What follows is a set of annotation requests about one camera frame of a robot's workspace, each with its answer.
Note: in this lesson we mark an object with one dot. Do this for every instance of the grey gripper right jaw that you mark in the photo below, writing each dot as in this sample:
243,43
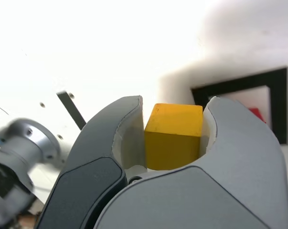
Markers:
217,195

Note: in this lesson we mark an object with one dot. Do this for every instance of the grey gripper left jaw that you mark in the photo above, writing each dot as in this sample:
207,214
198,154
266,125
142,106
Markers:
91,167

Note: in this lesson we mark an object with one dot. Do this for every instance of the yellow cube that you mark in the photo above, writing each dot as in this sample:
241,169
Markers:
172,143

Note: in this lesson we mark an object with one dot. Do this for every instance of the red cube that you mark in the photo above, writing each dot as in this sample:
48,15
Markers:
257,115

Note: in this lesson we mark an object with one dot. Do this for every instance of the black tape square outline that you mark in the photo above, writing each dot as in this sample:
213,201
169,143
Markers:
278,107

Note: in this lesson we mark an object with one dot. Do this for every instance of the black tape strip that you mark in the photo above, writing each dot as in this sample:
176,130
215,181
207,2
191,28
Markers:
72,109

